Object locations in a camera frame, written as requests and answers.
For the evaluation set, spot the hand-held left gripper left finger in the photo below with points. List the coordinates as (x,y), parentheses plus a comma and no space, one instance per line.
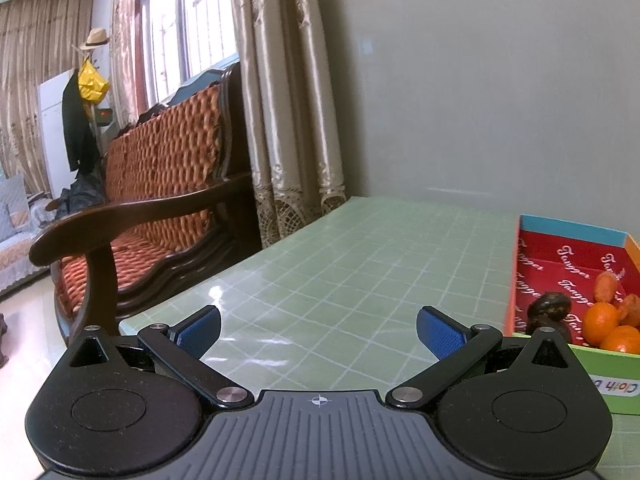
(200,330)

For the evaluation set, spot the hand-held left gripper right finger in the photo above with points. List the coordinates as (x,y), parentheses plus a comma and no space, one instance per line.
(440,332)

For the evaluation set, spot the dark brown water chestnut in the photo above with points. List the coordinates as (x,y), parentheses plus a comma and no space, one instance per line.
(549,306)
(560,334)

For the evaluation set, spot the red cardboard box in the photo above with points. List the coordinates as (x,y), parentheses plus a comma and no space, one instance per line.
(555,260)

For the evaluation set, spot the mandarin orange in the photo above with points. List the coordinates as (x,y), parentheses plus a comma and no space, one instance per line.
(601,321)
(622,340)

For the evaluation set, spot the reddish brown fruit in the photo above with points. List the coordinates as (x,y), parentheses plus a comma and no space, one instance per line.
(631,308)
(606,285)

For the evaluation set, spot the wooden bench with orange cushion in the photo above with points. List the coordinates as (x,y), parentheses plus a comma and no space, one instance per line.
(165,170)

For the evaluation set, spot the black bag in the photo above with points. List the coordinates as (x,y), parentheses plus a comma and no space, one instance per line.
(82,197)

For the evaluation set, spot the sofa with light cover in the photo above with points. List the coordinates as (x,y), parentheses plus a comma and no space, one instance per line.
(17,240)

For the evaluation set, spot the beige satin curtain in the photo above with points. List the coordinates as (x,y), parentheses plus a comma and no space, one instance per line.
(290,110)
(30,60)
(125,45)

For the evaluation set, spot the black coat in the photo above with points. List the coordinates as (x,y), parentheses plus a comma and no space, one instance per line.
(75,125)

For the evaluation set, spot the white refrigerator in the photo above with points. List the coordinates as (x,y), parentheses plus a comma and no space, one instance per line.
(52,130)

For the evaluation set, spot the yellow bag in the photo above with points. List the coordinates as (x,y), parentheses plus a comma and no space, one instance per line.
(91,82)

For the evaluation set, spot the straw hat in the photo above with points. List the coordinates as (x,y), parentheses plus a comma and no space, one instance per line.
(95,39)

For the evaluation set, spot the window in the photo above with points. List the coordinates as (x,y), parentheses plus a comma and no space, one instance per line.
(200,20)

